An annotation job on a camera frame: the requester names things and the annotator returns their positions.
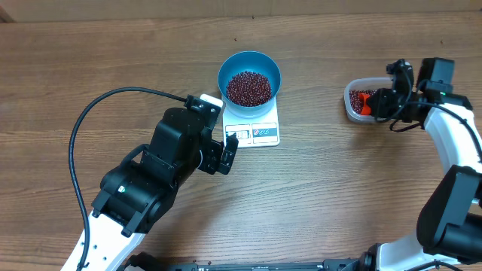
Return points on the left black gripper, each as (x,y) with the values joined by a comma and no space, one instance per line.
(213,152)

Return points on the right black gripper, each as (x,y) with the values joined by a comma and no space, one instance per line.
(380,104)

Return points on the orange measuring scoop blue handle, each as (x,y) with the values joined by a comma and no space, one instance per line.
(365,108)

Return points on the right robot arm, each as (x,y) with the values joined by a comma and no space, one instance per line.
(447,234)

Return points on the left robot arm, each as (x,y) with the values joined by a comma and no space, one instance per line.
(142,188)

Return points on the white kitchen scale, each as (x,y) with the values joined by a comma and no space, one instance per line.
(253,126)

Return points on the red beans in bowl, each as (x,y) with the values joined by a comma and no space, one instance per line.
(249,89)

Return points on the blue bowl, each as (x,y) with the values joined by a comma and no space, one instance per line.
(251,61)

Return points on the clear plastic container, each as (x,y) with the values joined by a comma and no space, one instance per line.
(363,84)

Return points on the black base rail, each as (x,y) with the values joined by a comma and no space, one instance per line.
(146,262)

